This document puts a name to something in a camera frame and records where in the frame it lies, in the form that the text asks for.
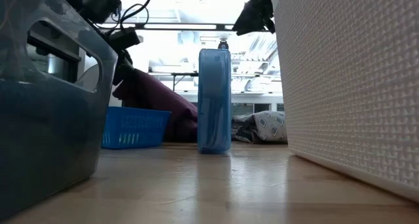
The white blue diamond-patterned cloth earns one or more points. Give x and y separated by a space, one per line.
265 127

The purple cloth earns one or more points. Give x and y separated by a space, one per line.
157 103

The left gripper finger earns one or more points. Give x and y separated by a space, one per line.
123 65

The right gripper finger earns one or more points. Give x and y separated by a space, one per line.
253 19

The small blue perforated basket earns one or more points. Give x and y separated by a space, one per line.
137 132

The large white textured basket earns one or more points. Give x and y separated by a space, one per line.
343 86

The grey translucent plastic bin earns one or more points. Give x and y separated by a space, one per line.
49 135

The small dark ceiling device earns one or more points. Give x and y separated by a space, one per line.
223 45

